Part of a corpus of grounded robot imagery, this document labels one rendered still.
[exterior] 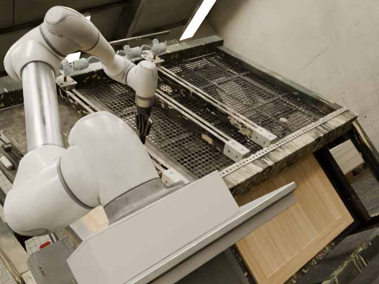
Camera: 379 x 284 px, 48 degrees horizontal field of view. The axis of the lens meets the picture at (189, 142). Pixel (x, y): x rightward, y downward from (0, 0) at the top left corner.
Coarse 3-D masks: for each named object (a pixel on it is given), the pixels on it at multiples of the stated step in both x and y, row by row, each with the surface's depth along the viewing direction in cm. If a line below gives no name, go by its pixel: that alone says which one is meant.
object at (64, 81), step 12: (60, 72) 253; (60, 84) 241; (72, 84) 244; (60, 96) 249; (72, 96) 239; (84, 108) 232; (96, 108) 232; (156, 156) 204; (156, 168) 198; (168, 168) 198; (168, 180) 194
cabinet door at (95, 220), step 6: (96, 210) 177; (102, 210) 178; (84, 216) 173; (90, 216) 174; (96, 216) 175; (102, 216) 175; (84, 222) 171; (90, 222) 171; (96, 222) 172; (102, 222) 172; (108, 222) 172; (90, 228) 168; (96, 228) 169; (102, 228) 169
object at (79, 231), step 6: (0, 132) 208; (6, 138) 205; (0, 144) 201; (0, 150) 203; (6, 156) 198; (12, 162) 194; (78, 222) 168; (72, 228) 165; (78, 228) 165; (84, 228) 165; (72, 234) 167; (78, 234) 162; (84, 234) 163; (90, 234) 163; (78, 240) 163
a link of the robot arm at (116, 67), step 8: (104, 40) 154; (96, 48) 151; (104, 48) 155; (112, 48) 162; (104, 56) 159; (112, 56) 163; (120, 56) 193; (104, 64) 183; (112, 64) 187; (120, 64) 191; (128, 64) 193; (112, 72) 192; (120, 72) 191; (120, 80) 195
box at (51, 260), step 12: (60, 240) 130; (36, 252) 125; (48, 252) 126; (60, 252) 128; (72, 252) 130; (36, 264) 125; (48, 264) 125; (60, 264) 127; (36, 276) 129; (48, 276) 124; (60, 276) 125; (72, 276) 127
